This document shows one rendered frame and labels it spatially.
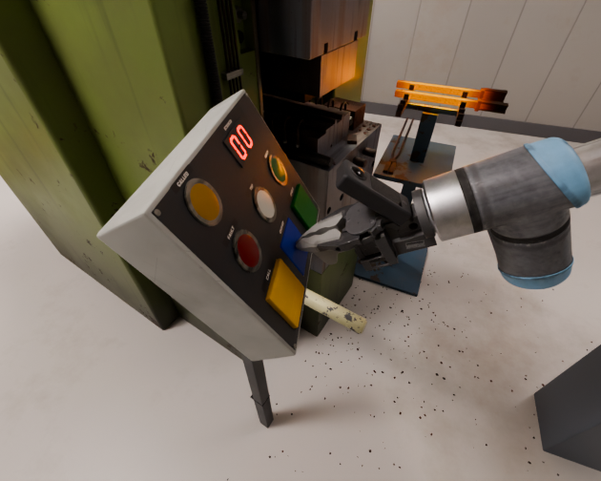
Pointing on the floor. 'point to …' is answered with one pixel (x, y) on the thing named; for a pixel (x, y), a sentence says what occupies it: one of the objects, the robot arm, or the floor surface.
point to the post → (255, 369)
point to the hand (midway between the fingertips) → (300, 240)
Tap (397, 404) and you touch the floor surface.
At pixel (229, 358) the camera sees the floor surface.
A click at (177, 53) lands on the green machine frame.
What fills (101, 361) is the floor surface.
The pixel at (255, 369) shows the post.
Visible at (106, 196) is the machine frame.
